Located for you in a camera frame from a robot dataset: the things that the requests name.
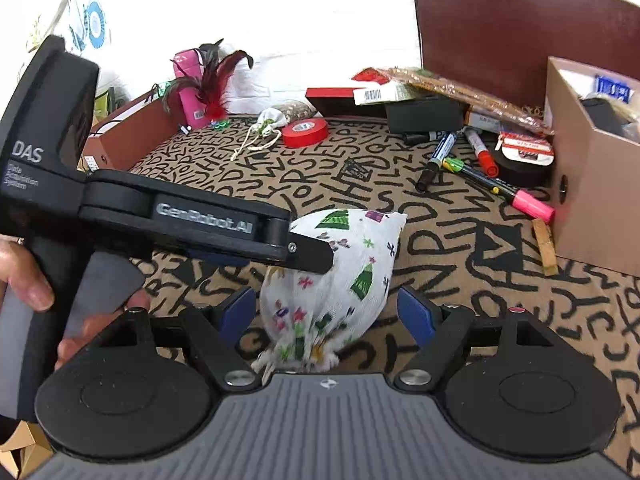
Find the letter print tablecloth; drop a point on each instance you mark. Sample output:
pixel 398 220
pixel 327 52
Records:
pixel 450 240

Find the red packet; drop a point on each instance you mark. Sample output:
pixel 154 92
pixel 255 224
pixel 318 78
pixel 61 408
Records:
pixel 370 75

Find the beige cardboard box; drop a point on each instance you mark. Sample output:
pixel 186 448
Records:
pixel 590 200

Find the tan cardboard box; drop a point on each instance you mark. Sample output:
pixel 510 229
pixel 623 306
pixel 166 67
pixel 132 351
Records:
pixel 25 442

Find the brown cardboard box lid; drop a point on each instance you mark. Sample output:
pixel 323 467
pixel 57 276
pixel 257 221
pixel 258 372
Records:
pixel 135 140

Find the red black feather toy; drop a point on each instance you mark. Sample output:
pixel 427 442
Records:
pixel 220 80

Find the blue label marker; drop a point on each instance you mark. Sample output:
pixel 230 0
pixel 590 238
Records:
pixel 440 152

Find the clear brown snack packet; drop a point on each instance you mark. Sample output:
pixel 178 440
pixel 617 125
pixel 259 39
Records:
pixel 475 95

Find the mesh bag of dried bits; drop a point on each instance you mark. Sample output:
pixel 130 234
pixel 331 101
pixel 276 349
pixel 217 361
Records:
pixel 295 108

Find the wooden clothespin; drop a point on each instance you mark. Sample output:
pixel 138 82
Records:
pixel 545 250

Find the blue flower wall poster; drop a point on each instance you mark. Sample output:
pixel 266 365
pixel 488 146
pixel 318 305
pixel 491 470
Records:
pixel 92 15

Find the white printed card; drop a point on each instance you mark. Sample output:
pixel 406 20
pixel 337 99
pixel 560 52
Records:
pixel 482 120

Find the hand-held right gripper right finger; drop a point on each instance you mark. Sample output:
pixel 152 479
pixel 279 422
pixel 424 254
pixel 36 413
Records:
pixel 415 312

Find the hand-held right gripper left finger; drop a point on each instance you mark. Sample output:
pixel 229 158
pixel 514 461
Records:
pixel 239 312

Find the black case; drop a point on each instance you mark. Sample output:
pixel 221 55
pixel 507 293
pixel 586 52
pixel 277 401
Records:
pixel 607 117

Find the white barcode packet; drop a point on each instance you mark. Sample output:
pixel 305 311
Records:
pixel 375 94

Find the brown wooden board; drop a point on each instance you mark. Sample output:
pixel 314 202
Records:
pixel 500 25

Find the person's left hand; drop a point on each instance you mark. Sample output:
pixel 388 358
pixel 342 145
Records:
pixel 30 280

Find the white marker with red cap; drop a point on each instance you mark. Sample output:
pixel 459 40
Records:
pixel 482 152

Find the black box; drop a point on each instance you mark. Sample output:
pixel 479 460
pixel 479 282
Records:
pixel 425 115

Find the red flat box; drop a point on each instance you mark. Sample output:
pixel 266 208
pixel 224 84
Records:
pixel 327 94

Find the blue packet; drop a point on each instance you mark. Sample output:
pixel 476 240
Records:
pixel 611 86

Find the black marker with pink cap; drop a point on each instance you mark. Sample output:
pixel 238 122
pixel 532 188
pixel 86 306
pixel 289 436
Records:
pixel 530 205

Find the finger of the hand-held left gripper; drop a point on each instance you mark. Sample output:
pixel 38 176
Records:
pixel 220 259
pixel 310 255

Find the pink bottle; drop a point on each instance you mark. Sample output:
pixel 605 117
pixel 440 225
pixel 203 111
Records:
pixel 187 75

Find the red tape roll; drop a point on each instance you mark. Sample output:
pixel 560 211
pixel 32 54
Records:
pixel 305 141

